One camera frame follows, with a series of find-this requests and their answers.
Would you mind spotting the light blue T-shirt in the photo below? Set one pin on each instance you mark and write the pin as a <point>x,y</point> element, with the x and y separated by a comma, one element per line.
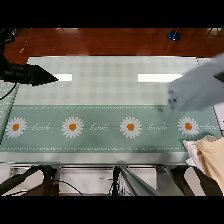
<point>200,88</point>

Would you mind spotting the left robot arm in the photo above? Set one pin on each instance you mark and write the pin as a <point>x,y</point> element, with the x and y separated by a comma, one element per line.
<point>26,75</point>

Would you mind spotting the white garment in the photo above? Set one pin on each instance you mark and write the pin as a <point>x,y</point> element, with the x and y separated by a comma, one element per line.
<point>191,151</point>

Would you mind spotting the blue round object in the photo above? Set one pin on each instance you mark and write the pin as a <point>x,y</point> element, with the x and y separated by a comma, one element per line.
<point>174,35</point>

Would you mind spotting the cream garment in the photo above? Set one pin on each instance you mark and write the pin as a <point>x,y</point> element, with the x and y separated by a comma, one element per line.
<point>213,156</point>

